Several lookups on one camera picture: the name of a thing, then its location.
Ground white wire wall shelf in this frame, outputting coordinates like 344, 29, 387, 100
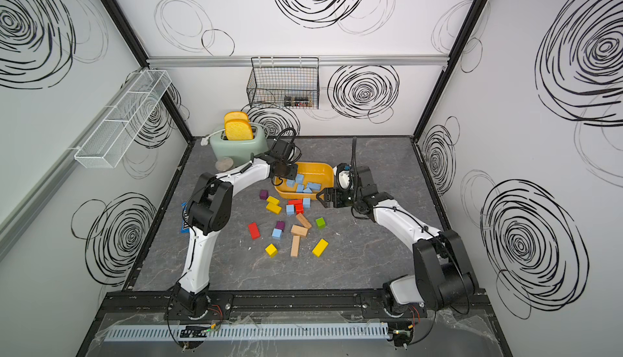
74, 69, 172, 169

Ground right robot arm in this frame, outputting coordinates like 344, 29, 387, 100
316, 162, 479, 316

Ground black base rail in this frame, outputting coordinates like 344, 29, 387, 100
99, 286, 493, 326

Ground yellow plastic tub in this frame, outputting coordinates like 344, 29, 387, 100
274, 162, 334, 200

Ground wooden block middle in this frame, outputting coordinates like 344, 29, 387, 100
290, 225, 308, 237

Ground long wooden block upright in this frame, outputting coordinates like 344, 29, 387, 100
290, 235, 301, 257

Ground yellow long block front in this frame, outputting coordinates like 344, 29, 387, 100
312, 239, 329, 257

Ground blue candy packet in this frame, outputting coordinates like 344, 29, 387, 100
180, 202, 190, 234

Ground yellow cube block front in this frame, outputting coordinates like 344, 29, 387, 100
265, 244, 278, 258

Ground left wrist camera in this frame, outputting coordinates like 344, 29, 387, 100
270, 127, 302, 163

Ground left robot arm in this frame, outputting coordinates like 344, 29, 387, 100
172, 146, 298, 318

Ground blue long block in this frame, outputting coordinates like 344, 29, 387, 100
307, 183, 321, 192

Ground mint green toaster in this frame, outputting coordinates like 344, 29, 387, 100
209, 123, 269, 166

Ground white slotted cable duct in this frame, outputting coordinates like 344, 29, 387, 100
104, 323, 390, 342

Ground rear yellow bread slice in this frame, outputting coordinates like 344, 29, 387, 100
224, 112, 250, 127

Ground glass jar with rice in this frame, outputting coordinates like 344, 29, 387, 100
215, 157, 236, 172

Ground black wire wall basket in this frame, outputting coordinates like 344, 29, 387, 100
246, 56, 321, 110

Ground yellow bread slice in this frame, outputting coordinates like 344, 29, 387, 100
224, 112, 250, 127
225, 119, 254, 141

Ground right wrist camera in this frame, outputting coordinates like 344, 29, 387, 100
334, 163, 355, 192

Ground yellow block near purple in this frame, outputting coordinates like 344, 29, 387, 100
267, 196, 281, 206

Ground wooden block slanted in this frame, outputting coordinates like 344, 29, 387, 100
296, 214, 312, 229

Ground front yellow bread slice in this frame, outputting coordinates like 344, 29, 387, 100
225, 119, 254, 141

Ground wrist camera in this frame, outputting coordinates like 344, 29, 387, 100
334, 163, 355, 192
270, 127, 302, 163

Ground items in black basket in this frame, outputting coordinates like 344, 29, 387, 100
283, 95, 314, 108

